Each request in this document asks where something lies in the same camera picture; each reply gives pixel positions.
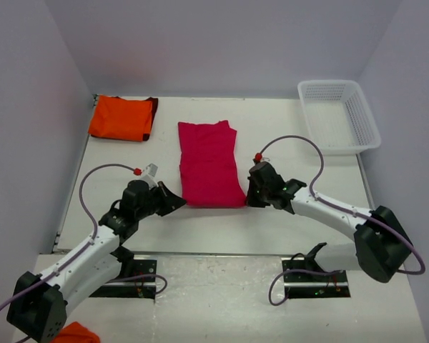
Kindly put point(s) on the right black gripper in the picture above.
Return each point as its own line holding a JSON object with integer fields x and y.
{"x": 251, "y": 201}

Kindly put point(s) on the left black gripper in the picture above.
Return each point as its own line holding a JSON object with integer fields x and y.
{"x": 170, "y": 201}

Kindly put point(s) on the pink t shirt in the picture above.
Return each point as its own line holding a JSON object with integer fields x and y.
{"x": 208, "y": 169}

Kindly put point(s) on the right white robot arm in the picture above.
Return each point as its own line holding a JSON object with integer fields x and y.
{"x": 378, "y": 244}

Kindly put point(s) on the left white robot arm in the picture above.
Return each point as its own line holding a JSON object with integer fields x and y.
{"x": 42, "y": 302}

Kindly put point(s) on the folded orange t shirt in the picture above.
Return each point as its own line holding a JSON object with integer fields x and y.
{"x": 121, "y": 119}

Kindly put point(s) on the white plastic basket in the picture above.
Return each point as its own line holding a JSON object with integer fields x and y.
{"x": 338, "y": 117}

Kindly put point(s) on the orange cloth at bottom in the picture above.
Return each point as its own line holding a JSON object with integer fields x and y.
{"x": 76, "y": 333}

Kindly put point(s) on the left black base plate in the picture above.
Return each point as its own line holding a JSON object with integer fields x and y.
{"x": 143, "y": 288}

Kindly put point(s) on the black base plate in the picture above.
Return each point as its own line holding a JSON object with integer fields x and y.
{"x": 306, "y": 286}
{"x": 143, "y": 288}

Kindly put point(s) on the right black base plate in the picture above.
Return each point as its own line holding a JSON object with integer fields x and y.
{"x": 306, "y": 286}

